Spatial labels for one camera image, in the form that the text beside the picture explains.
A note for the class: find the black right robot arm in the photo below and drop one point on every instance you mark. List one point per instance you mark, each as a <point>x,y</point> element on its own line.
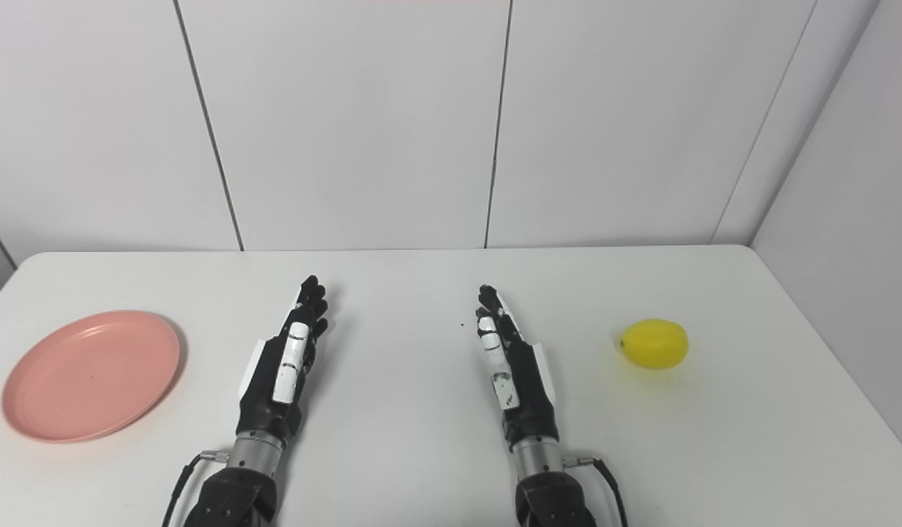
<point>550,487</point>

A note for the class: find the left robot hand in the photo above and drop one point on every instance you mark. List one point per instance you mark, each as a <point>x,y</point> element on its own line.
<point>271,395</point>

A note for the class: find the pink plate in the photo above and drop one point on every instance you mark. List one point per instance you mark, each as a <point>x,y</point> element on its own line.
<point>91,375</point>

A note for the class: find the yellow lemon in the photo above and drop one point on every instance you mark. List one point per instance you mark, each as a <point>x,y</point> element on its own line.
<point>654,343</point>

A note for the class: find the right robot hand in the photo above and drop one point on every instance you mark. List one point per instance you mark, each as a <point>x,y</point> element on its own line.
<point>528,399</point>

